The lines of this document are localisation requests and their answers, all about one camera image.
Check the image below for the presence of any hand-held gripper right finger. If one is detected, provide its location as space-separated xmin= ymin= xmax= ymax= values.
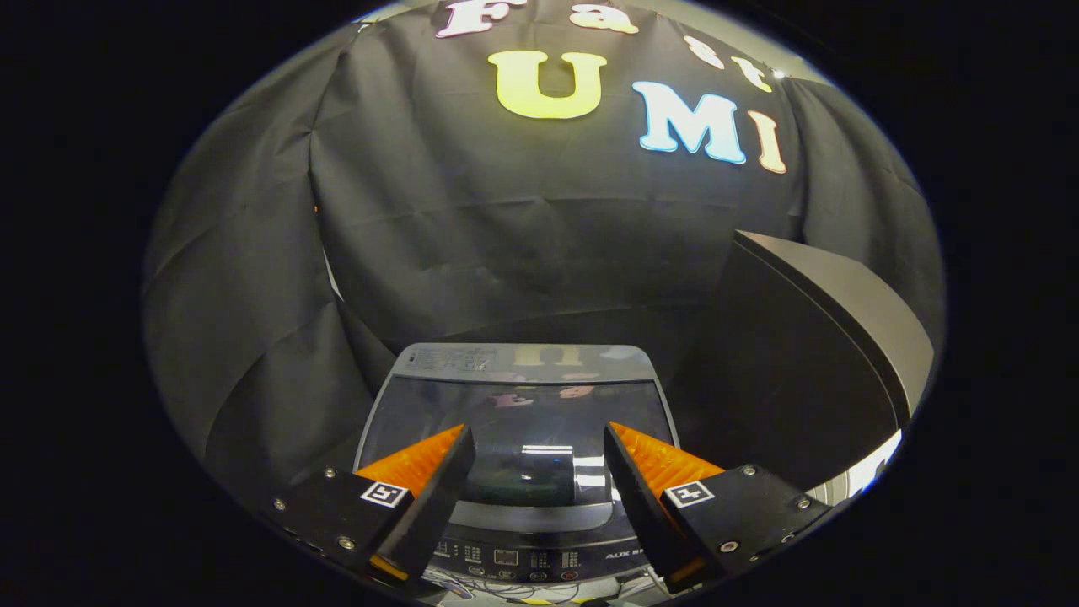
xmin=604 ymin=422 xmax=834 ymax=594

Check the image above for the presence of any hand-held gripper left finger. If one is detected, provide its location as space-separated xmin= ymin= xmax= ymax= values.
xmin=268 ymin=424 xmax=476 ymax=583

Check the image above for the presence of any grey washing machine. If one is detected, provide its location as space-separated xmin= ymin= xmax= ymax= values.
xmin=352 ymin=341 xmax=684 ymax=584

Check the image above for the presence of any black backdrop cloth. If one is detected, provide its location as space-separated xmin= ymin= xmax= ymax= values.
xmin=142 ymin=0 xmax=945 ymax=507

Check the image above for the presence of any beige cabinet with black frame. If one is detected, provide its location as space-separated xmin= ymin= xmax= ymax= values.
xmin=674 ymin=229 xmax=935 ymax=507

